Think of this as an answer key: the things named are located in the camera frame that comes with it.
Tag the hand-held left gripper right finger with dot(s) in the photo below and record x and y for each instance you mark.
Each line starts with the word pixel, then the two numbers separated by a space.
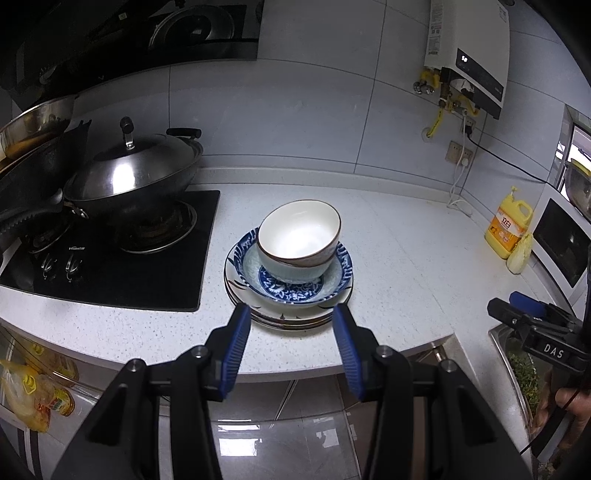
pixel 348 350

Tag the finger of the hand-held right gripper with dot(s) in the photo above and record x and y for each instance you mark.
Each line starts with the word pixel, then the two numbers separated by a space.
pixel 526 300
pixel 508 311

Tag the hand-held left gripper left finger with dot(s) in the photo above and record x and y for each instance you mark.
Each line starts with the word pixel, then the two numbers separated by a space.
pixel 235 350

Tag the white plate with black strokes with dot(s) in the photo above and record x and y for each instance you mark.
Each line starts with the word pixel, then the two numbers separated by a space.
pixel 240 288

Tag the blue white floral bowl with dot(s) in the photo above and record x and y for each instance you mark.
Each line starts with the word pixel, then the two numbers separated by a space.
pixel 337 265

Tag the pale green bowl brown rim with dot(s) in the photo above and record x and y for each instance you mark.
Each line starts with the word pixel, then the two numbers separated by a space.
pixel 295 273

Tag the white bowl with brown rim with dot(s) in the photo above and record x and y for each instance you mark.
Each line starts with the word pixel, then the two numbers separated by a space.
pixel 295 230

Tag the person's right hand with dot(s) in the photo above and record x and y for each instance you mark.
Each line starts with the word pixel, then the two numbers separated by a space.
pixel 568 398

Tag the steel sink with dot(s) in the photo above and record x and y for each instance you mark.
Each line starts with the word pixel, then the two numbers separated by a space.
pixel 501 341

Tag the steel basin with greens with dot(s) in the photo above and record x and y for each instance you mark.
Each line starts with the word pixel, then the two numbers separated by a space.
pixel 524 378

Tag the napa cabbage piece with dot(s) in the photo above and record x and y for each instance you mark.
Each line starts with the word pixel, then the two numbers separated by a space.
pixel 519 256

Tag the brown cabinet door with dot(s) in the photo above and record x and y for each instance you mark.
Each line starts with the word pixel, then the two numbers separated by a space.
pixel 323 394
pixel 258 397

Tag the white microwave oven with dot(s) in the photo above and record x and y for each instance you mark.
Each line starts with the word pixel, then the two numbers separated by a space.
pixel 561 240

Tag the yellow detergent bottle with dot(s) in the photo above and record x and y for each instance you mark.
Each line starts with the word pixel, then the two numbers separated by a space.
pixel 505 226

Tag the black glass gas cooktop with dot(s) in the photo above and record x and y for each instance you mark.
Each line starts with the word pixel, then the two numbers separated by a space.
pixel 138 277

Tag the window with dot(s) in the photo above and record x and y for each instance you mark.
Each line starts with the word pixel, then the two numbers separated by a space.
pixel 577 138

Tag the steel wok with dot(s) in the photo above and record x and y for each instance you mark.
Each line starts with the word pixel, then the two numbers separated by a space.
pixel 152 198

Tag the stove knob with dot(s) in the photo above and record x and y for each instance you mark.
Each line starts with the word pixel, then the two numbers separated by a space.
pixel 48 265
pixel 73 264

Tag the steel wok lid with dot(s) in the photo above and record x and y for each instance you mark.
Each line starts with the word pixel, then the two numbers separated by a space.
pixel 124 170

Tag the yellow plastic bag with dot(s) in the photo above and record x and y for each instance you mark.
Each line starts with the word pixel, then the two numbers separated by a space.
pixel 23 392

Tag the black frying pan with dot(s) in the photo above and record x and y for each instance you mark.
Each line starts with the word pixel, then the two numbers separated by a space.
pixel 32 184

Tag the white gas water heater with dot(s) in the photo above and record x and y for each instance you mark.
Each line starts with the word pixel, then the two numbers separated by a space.
pixel 471 32

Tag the black range hood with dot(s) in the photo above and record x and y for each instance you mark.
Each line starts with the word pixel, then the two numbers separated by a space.
pixel 92 37

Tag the wall outlet with white plug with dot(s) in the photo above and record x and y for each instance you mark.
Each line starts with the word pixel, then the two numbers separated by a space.
pixel 455 151

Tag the wall outlet with black plug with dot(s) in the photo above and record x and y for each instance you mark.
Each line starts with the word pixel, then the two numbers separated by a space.
pixel 468 124

